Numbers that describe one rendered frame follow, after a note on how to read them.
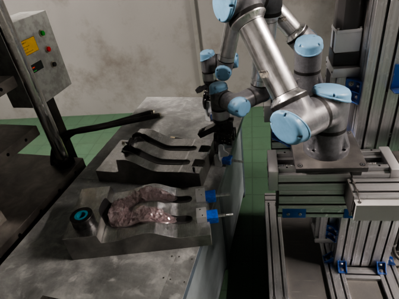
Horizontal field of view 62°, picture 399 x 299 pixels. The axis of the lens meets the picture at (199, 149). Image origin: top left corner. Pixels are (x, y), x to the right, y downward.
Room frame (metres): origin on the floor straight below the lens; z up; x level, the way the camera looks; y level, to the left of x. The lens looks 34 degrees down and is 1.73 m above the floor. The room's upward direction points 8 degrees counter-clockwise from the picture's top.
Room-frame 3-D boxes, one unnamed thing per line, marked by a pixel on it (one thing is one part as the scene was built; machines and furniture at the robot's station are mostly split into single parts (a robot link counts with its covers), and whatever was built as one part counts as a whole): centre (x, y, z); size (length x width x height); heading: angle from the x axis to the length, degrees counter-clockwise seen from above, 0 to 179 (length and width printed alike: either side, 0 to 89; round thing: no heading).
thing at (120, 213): (0.93, 0.24, 0.90); 0.26 x 0.18 x 0.08; 87
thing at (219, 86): (1.23, -0.11, 1.15); 0.09 x 0.08 x 0.11; 29
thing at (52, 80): (1.73, 0.79, 0.73); 0.30 x 0.22 x 1.47; 160
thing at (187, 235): (0.92, 0.25, 0.85); 0.50 x 0.26 x 0.11; 87
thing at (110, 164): (1.29, 0.21, 0.87); 0.50 x 0.26 x 0.14; 70
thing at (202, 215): (0.86, -0.02, 0.85); 0.13 x 0.05 x 0.05; 87
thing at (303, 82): (1.41, -0.53, 1.09); 0.15 x 0.15 x 0.10
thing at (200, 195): (0.97, -0.03, 0.85); 0.13 x 0.05 x 0.05; 87
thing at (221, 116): (1.24, -0.11, 1.07); 0.08 x 0.08 x 0.05
